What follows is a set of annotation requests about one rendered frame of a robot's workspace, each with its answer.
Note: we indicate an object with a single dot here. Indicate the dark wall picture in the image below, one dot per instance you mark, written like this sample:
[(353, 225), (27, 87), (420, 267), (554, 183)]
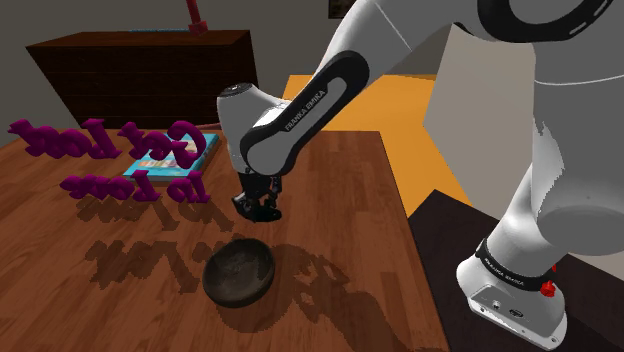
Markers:
[(339, 7)]

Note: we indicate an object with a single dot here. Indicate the dark round bowl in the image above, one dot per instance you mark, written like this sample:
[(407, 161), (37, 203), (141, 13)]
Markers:
[(239, 273)]

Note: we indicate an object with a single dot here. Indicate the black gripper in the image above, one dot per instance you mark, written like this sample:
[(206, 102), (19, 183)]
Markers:
[(258, 187)]

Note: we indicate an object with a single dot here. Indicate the purple lettering decoration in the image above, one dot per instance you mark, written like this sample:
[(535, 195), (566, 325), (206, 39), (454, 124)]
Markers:
[(185, 141)]

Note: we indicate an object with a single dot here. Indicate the dark wooden chest of drawers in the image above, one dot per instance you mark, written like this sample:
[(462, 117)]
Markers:
[(146, 83)]

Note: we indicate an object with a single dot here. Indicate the brown wooden table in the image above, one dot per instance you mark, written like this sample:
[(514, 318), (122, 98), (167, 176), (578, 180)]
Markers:
[(341, 204)]

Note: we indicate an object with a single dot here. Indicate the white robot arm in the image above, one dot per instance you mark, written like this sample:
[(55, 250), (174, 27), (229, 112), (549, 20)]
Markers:
[(575, 146)]

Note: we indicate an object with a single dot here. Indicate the dark robot stand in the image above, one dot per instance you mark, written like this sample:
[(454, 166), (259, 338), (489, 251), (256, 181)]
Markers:
[(438, 244)]

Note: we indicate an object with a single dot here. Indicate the teal book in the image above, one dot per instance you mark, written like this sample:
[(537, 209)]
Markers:
[(207, 146)]

